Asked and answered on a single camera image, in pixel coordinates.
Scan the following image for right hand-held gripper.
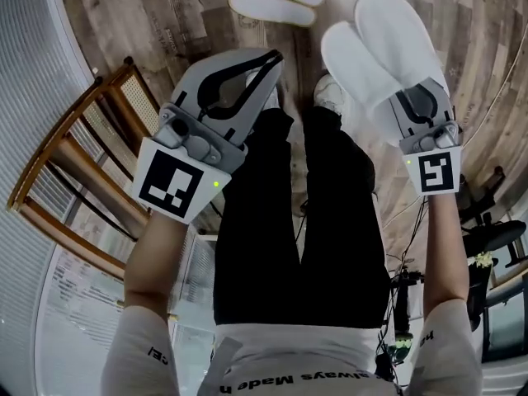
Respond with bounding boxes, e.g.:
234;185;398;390
389;77;462;197

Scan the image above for person's right forearm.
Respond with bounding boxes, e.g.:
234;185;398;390
420;191;474;319

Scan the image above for person's right white shoe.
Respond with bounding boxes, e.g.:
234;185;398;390
313;73;354;119

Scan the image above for person's left forearm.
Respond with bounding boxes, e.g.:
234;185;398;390
123;210;219;325

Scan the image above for grey harness strap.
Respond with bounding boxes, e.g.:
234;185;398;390
208;336;244;396

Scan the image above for person's black trousers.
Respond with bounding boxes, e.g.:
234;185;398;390
212;105;391;329

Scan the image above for black office chair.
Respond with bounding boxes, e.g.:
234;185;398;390
455;167;528;270

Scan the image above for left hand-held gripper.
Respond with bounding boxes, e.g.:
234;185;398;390
130;49;285;225

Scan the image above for person's white t-shirt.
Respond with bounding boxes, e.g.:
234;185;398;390
101;303;483;396

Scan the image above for wooden shelf rack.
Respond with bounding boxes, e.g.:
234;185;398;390
6;55;166;270

